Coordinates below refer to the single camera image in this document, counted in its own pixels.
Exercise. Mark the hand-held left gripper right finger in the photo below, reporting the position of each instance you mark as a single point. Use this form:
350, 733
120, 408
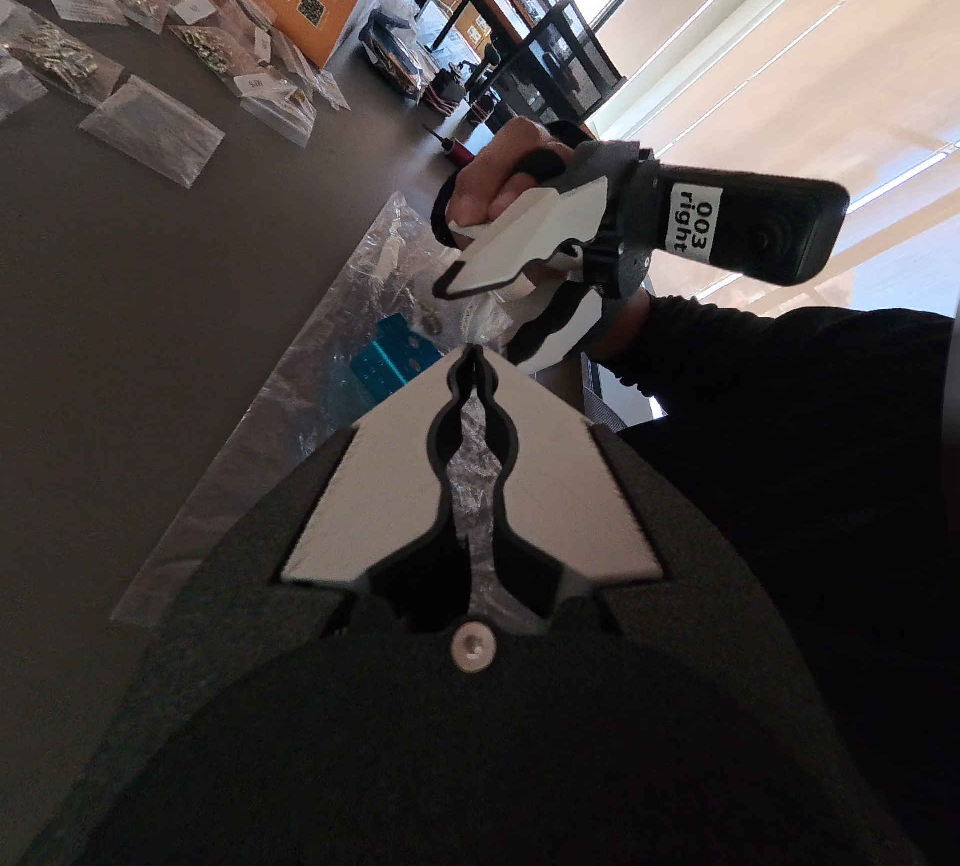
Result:
570, 498

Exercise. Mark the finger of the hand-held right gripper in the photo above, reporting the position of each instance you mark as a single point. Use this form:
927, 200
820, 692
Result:
540, 228
574, 326

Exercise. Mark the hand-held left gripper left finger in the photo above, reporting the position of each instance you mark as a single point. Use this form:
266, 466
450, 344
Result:
375, 498

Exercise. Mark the large clear plastic bag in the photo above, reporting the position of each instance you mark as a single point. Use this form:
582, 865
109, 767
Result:
300, 431

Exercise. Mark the blue metal bracket large holes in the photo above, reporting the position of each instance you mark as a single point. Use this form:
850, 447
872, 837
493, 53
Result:
390, 360

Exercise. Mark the dark grey desk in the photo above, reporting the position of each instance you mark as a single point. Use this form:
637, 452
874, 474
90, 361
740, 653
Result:
112, 318

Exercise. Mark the person's right hand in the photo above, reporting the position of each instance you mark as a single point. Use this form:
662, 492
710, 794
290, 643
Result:
487, 183

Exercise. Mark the red electric screwdriver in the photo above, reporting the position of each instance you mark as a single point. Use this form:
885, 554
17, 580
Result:
457, 150

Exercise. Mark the black mesh office chair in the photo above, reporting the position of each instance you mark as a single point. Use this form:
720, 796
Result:
555, 71

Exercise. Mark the large beige roller blind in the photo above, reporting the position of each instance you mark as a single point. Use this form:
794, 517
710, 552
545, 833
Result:
787, 93

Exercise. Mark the dark foil bag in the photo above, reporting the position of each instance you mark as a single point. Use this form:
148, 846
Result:
390, 48

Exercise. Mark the person's black sweater torso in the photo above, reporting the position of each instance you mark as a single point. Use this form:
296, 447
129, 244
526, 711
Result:
862, 618

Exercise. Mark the pile of small screw bags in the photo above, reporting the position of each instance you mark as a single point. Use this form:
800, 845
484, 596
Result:
150, 131

